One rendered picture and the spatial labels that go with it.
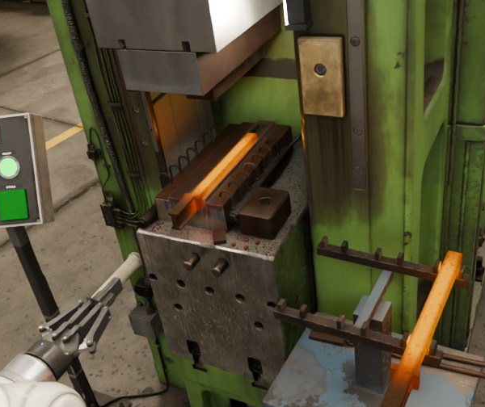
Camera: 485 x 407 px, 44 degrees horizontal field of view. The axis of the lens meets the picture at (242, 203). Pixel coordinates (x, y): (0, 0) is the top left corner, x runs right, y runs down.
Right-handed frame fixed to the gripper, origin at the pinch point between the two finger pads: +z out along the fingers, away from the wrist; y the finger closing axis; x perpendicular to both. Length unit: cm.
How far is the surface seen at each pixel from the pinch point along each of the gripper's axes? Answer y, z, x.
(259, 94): -5, 83, 6
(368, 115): 38, 49, 19
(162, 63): -1.3, 34.8, 34.1
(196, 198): 1.6, 33.3, 1.7
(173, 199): -6.5, 34.8, -0.9
